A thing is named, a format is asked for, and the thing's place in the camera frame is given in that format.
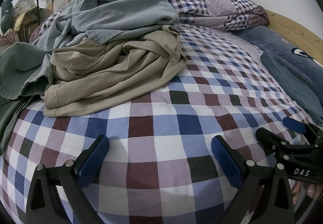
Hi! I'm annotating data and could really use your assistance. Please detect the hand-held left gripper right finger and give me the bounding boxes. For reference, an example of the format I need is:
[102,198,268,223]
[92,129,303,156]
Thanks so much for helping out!
[211,135,296,224]

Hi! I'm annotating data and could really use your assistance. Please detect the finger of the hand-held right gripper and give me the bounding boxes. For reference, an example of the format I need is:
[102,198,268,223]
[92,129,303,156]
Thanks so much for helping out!
[283,116,323,138]
[255,127,293,154]

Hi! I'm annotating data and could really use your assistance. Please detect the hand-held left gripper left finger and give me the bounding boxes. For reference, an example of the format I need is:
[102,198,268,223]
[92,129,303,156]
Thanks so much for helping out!
[25,135,110,224]

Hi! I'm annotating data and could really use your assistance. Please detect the light blue pants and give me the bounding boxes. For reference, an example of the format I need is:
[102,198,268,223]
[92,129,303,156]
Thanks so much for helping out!
[25,0,181,99]

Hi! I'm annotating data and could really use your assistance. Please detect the person's right hand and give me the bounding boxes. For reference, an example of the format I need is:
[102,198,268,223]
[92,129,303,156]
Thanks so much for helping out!
[290,181,323,202]

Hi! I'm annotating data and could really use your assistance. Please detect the teal folded cloth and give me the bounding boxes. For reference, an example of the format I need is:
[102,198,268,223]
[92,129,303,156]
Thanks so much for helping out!
[261,52,323,126]

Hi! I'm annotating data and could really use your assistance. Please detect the checkered bed sheet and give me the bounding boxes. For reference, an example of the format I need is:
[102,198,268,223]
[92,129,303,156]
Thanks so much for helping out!
[0,23,323,224]

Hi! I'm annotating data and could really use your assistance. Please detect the blue plush pillow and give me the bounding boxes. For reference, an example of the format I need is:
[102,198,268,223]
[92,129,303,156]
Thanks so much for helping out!
[233,25,323,103]

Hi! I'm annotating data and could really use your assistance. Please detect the beige garment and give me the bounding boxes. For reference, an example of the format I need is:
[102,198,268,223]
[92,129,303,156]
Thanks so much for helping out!
[43,24,187,117]

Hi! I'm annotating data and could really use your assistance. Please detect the dark green garment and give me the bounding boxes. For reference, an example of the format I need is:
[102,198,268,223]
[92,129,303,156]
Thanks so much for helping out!
[0,41,52,156]

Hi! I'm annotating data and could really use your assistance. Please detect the checkered dotted duvet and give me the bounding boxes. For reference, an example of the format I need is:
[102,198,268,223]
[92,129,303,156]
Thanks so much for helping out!
[30,0,270,44]

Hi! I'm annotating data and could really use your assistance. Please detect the wooden cabinet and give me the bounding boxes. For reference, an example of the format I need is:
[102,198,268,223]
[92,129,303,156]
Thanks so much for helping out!
[14,8,39,44]

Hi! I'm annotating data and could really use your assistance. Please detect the pink bag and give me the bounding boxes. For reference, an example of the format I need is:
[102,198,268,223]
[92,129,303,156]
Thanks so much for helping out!
[0,28,16,46]

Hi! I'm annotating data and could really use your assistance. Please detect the green cactus plush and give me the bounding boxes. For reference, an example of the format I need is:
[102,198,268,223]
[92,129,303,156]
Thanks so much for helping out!
[0,0,19,35]

